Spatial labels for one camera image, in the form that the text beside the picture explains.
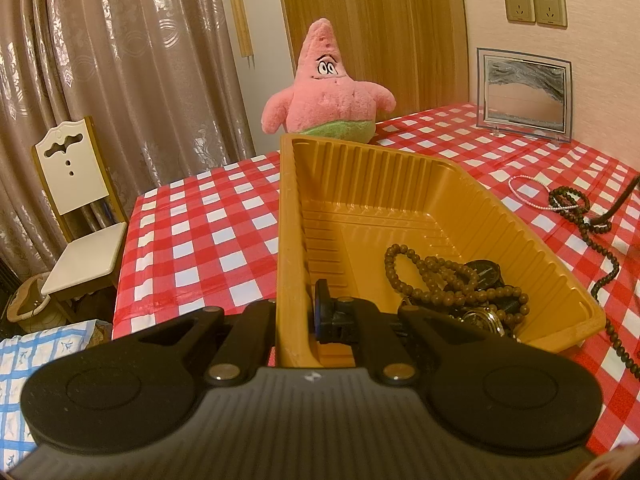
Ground dark bead bracelet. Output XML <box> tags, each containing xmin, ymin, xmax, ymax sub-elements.
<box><xmin>546</xmin><ymin>185</ymin><xmax>640</xmax><ymax>380</ymax></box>

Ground white pearl bracelet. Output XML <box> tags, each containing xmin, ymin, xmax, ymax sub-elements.
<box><xmin>506</xmin><ymin>173</ymin><xmax>582</xmax><ymax>213</ymax></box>

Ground orange plastic tray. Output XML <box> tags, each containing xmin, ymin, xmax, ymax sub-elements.
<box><xmin>276</xmin><ymin>134</ymin><xmax>605</xmax><ymax>367</ymax></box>

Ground brown bead necklace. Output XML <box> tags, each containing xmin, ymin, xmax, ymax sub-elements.
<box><xmin>383</xmin><ymin>242</ymin><xmax>532</xmax><ymax>331</ymax></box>

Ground red white checkered tablecloth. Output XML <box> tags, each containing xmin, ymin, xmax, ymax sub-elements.
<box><xmin>114</xmin><ymin>104</ymin><xmax>639</xmax><ymax>453</ymax></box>

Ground framed sand art picture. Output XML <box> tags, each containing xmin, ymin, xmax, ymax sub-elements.
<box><xmin>476</xmin><ymin>48</ymin><xmax>573</xmax><ymax>143</ymax></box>

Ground wicker basket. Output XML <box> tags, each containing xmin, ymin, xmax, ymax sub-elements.
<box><xmin>6</xmin><ymin>272</ymin><xmax>67</xmax><ymax>333</ymax></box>

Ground pink starfish plush toy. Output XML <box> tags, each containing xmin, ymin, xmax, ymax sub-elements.
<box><xmin>262</xmin><ymin>18</ymin><xmax>396</xmax><ymax>143</ymax></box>

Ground blue white checkered cloth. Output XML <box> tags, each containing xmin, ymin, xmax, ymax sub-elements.
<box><xmin>0</xmin><ymin>317</ymin><xmax>114</xmax><ymax>474</ymax></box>

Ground white wooden chair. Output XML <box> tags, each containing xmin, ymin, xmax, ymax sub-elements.
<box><xmin>32</xmin><ymin>116</ymin><xmax>128</xmax><ymax>301</ymax></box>

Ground wooden door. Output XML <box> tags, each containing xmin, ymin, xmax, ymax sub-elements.
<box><xmin>281</xmin><ymin>0</ymin><xmax>469</xmax><ymax>116</ymax></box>

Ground beige curtain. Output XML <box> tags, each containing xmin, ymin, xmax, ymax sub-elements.
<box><xmin>1</xmin><ymin>0</ymin><xmax>255</xmax><ymax>278</ymax></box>

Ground double wall socket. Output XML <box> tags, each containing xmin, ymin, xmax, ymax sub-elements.
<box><xmin>504</xmin><ymin>0</ymin><xmax>567</xmax><ymax>28</ymax></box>

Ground wall hanging wooden sticks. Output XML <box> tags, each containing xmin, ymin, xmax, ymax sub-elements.
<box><xmin>230</xmin><ymin>0</ymin><xmax>255</xmax><ymax>67</ymax></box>

